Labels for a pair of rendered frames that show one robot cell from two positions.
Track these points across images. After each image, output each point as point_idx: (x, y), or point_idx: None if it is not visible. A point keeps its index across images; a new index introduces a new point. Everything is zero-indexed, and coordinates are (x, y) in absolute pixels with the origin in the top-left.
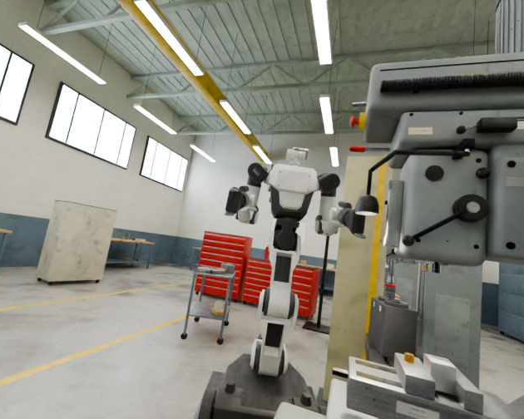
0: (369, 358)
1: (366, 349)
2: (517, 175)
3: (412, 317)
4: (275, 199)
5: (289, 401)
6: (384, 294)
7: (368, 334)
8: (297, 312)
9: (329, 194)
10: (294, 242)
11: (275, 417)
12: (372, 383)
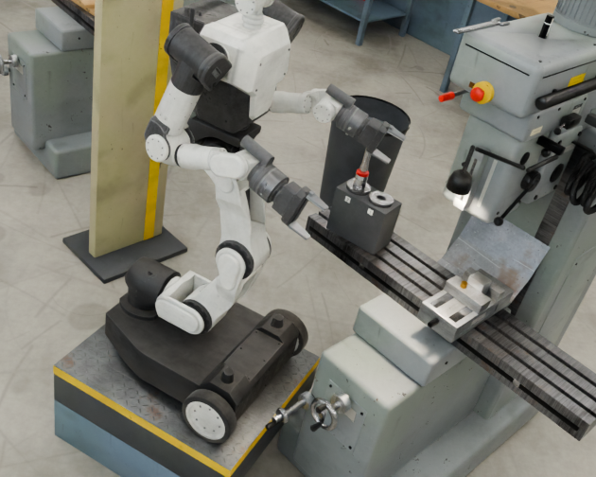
0: (359, 260)
1: (328, 241)
2: None
3: (398, 209)
4: (242, 110)
5: (259, 334)
6: (359, 185)
7: (315, 219)
8: None
9: None
10: None
11: (345, 370)
12: (465, 322)
